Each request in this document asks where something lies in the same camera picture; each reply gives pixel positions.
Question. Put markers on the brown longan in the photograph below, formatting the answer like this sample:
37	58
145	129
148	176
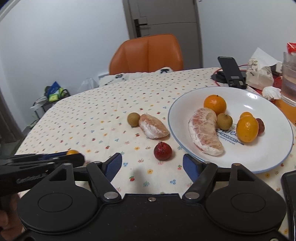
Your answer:
224	121
133	119

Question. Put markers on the round peeled pomelo segment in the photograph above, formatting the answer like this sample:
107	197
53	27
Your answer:
152	127

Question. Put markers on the grey door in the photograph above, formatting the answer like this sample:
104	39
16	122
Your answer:
179	18

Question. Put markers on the red snack bag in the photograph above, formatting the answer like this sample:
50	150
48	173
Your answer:
291	48

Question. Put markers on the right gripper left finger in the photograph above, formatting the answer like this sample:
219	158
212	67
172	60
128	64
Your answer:
99	176

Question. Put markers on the small yellow kumquat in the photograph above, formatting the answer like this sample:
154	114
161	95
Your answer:
245	114

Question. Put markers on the dark red fruit back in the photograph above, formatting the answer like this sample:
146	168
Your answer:
261	126

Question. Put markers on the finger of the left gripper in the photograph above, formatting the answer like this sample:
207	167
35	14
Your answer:
33	157
60	158

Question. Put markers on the orange kumquat front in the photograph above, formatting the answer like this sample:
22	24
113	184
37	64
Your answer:
247	129

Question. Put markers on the white plastic bag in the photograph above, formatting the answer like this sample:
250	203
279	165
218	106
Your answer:
87	84

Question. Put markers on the white fluffy cushion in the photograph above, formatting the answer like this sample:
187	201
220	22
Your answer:
111	79

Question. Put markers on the white plate blue rim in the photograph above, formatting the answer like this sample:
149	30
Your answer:
266	152

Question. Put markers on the person's left hand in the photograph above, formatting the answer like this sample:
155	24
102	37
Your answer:
11	225

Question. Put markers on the floral tablecloth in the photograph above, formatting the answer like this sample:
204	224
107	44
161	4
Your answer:
94	123

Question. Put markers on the dark red fruit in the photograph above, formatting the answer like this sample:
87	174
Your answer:
261	126
162	151

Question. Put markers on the black round charger base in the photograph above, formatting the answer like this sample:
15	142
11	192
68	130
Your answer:
221	78

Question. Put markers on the brown longan front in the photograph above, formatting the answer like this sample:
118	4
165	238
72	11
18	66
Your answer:
224	121

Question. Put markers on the black door handle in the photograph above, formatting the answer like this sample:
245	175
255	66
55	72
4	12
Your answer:
137	25

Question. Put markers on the paper tissue pack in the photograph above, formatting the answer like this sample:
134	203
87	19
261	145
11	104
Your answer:
260	68

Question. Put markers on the crumpled white tissue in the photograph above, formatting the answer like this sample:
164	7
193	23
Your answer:
271	93

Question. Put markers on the curved peeled pomelo segment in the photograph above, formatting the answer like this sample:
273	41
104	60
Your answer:
202	130

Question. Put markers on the black wire rack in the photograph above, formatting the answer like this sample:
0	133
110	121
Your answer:
52	94

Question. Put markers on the black phone stand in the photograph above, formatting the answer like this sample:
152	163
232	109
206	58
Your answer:
232	72

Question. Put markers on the large orange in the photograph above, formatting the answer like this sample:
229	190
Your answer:
215	103

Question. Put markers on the dark red fruit front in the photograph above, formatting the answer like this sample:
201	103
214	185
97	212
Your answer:
162	151

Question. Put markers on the clear plastic cup front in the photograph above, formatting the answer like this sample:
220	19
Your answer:
288	87

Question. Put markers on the black phone bottom right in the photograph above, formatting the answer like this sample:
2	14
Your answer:
288	182

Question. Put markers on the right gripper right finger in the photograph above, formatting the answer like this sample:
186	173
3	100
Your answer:
204	177

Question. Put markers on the brown longan near pomelo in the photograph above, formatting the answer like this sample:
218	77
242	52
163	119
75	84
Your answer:
133	119

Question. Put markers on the orange leather chair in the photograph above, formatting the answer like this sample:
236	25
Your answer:
147	54

